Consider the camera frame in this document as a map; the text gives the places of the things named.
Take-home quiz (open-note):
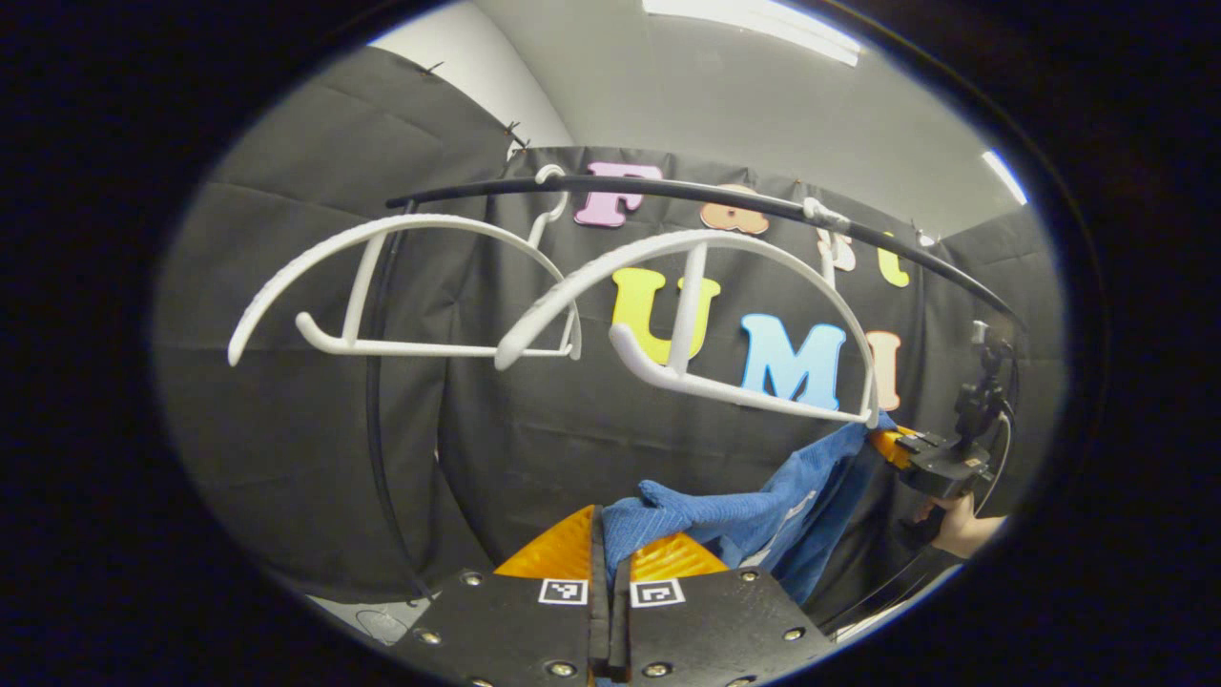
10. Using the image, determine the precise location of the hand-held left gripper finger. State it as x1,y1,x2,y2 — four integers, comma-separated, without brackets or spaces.
608,532,838,687
391,504,611,687

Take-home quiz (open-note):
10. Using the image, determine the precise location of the blue corduroy jacket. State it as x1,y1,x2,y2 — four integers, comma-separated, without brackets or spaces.
601,410,898,607

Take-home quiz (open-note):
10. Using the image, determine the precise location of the white plastic clothes hanger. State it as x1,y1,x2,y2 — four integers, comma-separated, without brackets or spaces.
227,164,583,368
493,198,880,428

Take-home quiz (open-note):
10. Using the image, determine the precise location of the black metal clothes rack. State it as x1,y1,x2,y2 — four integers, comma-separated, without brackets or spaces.
365,175,1022,602

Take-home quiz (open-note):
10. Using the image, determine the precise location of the ceiling light panel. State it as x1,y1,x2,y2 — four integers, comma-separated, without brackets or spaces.
983,150,1029,206
641,0,864,68

